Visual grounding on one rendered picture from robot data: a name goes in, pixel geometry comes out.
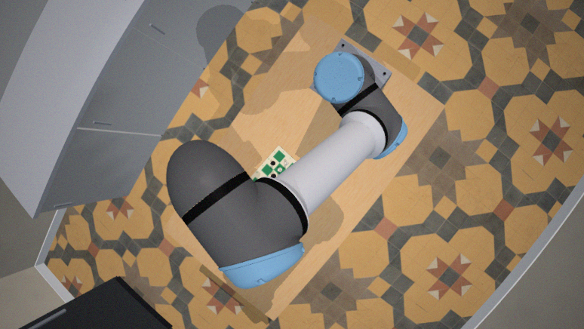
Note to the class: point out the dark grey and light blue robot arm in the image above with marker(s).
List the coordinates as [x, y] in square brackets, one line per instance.
[251, 229]

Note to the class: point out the green and white chessboard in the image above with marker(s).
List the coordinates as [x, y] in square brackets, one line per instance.
[279, 156]

